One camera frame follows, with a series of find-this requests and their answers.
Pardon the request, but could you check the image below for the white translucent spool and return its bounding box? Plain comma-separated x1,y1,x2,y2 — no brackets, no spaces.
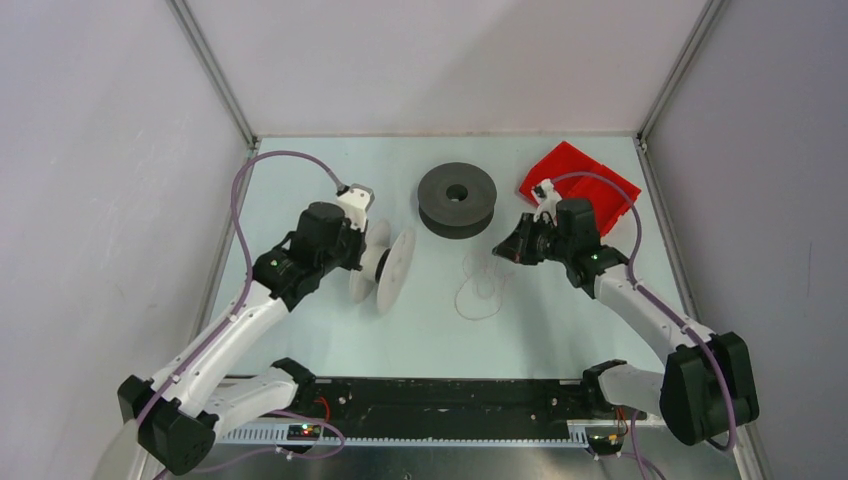
349,219,416,315

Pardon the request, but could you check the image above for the dark grey spool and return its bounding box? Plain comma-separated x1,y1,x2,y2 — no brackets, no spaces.
416,162,497,240

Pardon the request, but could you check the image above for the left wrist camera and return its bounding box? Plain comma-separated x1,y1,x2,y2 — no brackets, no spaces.
336,184,375,232

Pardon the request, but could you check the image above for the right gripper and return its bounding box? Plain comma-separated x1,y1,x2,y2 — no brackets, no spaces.
493,212,573,266

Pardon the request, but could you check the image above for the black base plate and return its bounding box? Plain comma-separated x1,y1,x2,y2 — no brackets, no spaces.
287,377,620,442

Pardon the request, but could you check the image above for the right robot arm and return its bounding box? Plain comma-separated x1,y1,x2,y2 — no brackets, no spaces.
492,198,760,446

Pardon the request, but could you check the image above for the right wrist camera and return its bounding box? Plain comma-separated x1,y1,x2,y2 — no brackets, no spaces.
532,179,562,225

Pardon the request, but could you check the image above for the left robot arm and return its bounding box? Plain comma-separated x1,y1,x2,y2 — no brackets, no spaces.
117,196,369,475

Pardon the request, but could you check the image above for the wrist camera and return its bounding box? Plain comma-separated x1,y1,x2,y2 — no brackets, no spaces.
532,179,562,225
336,184,375,232

